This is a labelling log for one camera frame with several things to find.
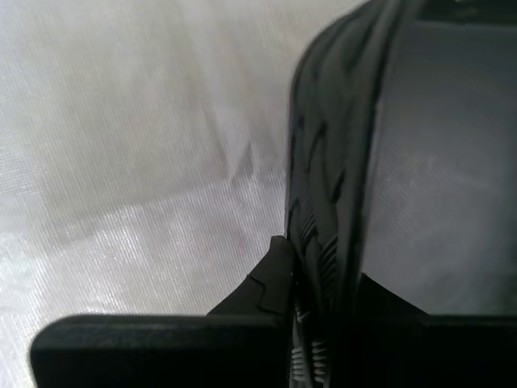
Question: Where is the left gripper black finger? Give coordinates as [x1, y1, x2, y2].
[30, 235, 294, 388]
[333, 273, 517, 388]

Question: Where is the black perforated plastic basket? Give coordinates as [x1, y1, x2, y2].
[284, 0, 517, 388]

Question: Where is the white table cloth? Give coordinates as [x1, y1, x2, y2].
[0, 0, 371, 324]

